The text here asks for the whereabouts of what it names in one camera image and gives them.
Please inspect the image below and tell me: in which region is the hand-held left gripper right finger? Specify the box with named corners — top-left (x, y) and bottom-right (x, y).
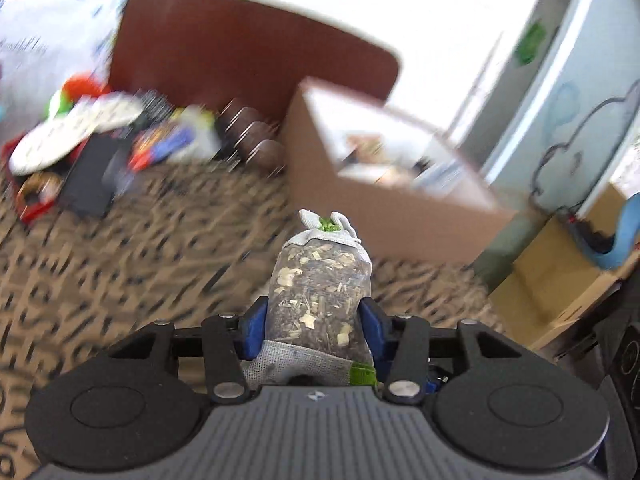
top-left (357, 297), bottom-right (523, 406)

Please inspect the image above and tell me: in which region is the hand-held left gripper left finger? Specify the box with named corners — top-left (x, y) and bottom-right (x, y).
top-left (107, 297), bottom-right (269, 406)

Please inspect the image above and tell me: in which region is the mesh herb sachet green tag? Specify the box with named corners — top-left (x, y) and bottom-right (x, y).
top-left (242, 209), bottom-right (378, 391)

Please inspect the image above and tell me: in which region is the brown cardboard box white inside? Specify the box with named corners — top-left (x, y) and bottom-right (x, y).
top-left (280, 77), bottom-right (518, 266)

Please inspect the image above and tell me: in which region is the leopard print desktop cloth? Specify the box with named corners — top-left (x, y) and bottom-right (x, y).
top-left (0, 150), bottom-right (506, 466)

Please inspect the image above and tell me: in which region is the plain tan cardboard carton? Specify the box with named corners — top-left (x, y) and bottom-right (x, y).
top-left (487, 182), bottom-right (636, 351)

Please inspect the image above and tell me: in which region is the white plastic packet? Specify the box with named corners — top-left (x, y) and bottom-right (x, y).
top-left (180, 107), bottom-right (223, 161)

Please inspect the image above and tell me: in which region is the colourful snack packet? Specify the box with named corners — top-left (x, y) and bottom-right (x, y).
top-left (127, 125), bottom-right (196, 171)

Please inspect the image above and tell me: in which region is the black flat box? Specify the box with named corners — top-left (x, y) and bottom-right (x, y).
top-left (57, 135), bottom-right (131, 218)

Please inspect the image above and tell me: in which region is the black device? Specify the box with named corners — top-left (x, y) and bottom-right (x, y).
top-left (592, 280), bottom-right (640, 480)

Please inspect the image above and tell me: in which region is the blue plastic seat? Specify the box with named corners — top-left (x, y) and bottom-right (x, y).
top-left (590, 200), bottom-right (640, 271)

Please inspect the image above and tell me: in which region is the dark brown wooden board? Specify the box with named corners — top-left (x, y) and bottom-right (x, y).
top-left (109, 0), bottom-right (403, 121)

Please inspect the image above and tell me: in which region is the orange and green toy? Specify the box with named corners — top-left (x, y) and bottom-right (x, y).
top-left (47, 72), bottom-right (111, 118)

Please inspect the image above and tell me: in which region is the pale cabinet with cloud drawing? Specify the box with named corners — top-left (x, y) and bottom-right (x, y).
top-left (480, 0), bottom-right (640, 211)

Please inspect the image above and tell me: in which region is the green sticker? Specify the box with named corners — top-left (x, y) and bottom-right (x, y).
top-left (515, 21), bottom-right (547, 66)

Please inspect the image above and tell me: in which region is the white printed cloth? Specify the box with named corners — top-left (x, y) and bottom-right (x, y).
top-left (0, 0), bottom-right (126, 126)

